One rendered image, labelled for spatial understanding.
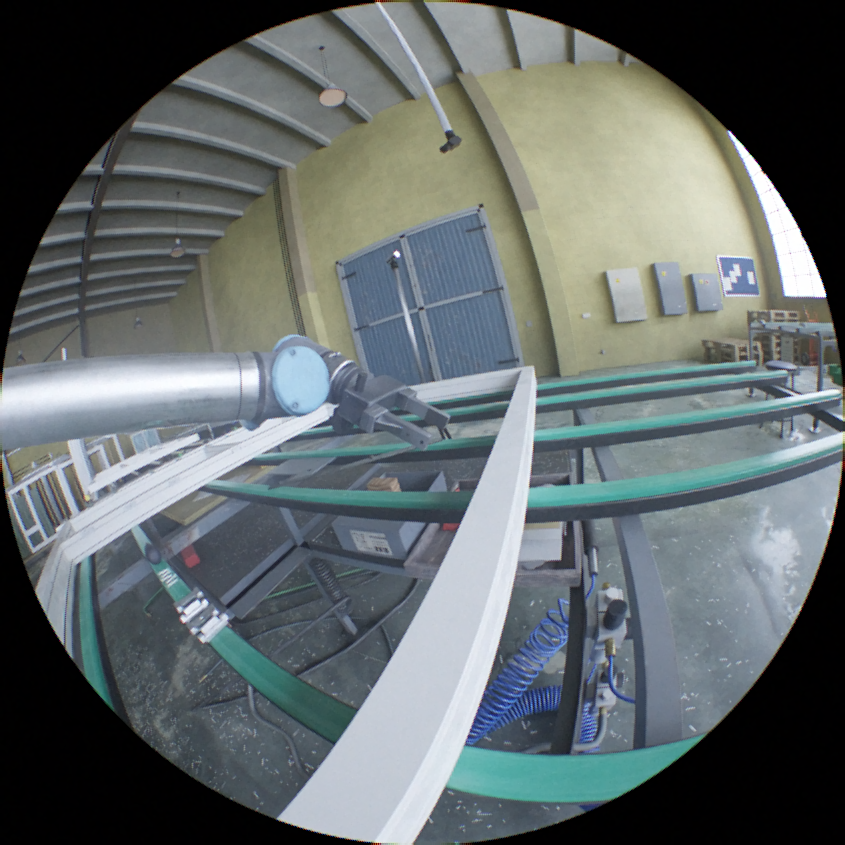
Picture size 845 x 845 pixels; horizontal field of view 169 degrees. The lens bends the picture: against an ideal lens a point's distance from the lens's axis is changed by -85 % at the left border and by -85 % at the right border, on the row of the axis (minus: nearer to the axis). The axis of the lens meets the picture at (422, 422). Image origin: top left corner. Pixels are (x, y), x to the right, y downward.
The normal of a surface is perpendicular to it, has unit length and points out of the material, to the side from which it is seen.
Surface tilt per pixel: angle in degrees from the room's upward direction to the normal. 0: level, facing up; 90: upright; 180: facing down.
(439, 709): 0
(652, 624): 0
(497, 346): 90
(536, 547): 90
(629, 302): 90
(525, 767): 0
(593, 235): 90
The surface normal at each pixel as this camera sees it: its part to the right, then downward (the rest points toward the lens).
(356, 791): -0.23, -0.94
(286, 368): 0.84, -0.04
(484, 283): -0.38, 0.33
